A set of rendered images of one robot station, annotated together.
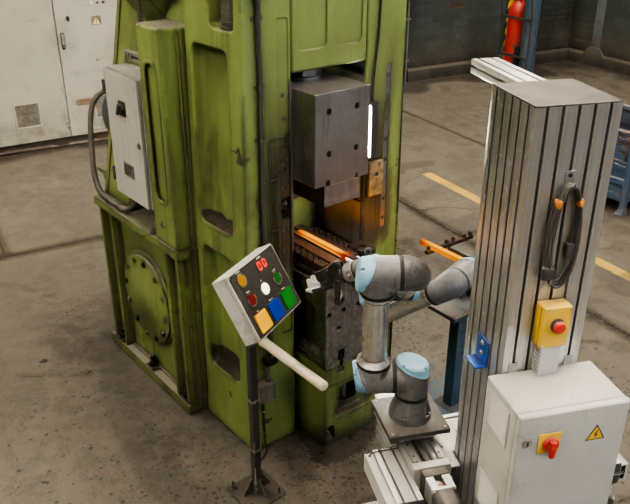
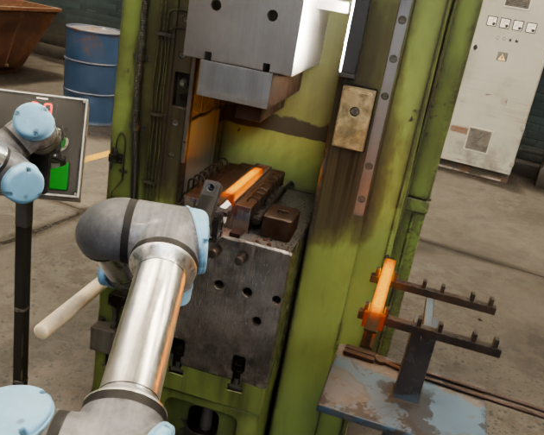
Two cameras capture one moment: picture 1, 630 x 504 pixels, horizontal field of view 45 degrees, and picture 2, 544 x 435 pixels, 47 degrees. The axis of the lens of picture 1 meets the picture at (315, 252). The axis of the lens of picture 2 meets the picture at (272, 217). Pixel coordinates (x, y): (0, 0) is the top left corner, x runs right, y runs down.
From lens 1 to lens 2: 2.76 m
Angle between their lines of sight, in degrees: 45
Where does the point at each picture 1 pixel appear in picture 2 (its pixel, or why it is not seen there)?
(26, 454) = not seen: outside the picture
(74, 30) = (477, 60)
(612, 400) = not seen: outside the picture
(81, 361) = not seen: hidden behind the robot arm
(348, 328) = (196, 314)
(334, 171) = (223, 40)
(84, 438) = (41, 299)
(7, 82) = not seen: hidden behind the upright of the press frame
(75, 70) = (462, 97)
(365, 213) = (326, 173)
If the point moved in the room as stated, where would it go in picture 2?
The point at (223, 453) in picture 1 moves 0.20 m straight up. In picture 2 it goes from (72, 389) to (75, 345)
